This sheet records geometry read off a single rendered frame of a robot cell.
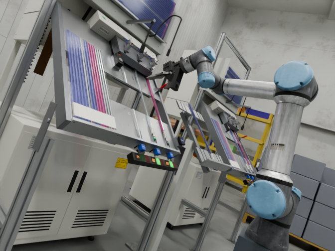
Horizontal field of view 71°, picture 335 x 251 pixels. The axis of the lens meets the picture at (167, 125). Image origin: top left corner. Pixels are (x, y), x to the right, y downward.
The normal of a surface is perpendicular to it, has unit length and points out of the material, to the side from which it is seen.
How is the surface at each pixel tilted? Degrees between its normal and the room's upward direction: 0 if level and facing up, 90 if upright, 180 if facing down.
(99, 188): 90
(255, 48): 90
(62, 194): 90
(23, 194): 90
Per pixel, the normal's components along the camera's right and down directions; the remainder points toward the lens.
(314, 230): -0.35, -0.17
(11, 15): 0.84, 0.30
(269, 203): -0.65, -0.14
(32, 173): 0.72, 0.25
